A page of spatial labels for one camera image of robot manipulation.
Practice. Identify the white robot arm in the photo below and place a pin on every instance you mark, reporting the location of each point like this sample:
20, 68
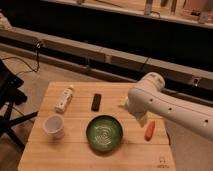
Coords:
147, 96

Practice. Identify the orange carrot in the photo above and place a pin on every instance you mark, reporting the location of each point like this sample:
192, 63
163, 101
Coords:
149, 131

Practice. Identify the black rectangular block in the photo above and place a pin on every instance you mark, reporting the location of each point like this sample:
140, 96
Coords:
96, 102

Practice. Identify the green ceramic bowl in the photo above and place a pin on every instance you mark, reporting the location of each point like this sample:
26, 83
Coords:
104, 133

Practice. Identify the white plastic cup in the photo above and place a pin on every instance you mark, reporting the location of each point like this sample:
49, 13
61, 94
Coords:
54, 126

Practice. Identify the black office chair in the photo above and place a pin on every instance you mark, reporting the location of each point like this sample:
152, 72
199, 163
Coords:
9, 92

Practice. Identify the white sponge block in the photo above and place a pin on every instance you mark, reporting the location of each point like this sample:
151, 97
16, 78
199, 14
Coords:
123, 102

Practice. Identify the white plastic bottle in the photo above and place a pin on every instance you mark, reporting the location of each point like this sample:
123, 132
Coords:
64, 99

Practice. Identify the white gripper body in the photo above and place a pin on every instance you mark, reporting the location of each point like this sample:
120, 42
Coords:
142, 120

